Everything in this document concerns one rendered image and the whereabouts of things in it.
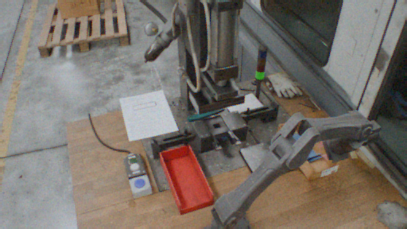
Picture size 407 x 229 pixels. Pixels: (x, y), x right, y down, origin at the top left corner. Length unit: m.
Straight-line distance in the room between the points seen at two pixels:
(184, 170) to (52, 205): 1.38
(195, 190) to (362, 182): 0.62
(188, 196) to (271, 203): 0.29
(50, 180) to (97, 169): 1.30
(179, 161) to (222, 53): 0.46
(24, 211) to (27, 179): 0.28
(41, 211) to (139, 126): 1.22
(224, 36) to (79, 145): 0.76
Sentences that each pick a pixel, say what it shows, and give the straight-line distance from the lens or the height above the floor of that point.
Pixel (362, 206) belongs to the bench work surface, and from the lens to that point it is 1.31.
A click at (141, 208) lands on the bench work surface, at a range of 1.21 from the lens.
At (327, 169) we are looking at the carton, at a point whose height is 0.93.
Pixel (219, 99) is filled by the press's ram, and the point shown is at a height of 1.16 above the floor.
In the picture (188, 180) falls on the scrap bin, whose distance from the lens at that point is 1.25.
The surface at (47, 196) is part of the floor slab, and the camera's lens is 2.55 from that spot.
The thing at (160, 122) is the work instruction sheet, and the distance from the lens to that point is 1.49.
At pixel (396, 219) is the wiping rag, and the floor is 0.92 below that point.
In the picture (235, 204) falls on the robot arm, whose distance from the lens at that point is 0.99.
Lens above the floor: 1.89
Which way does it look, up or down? 41 degrees down
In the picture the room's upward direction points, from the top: straight up
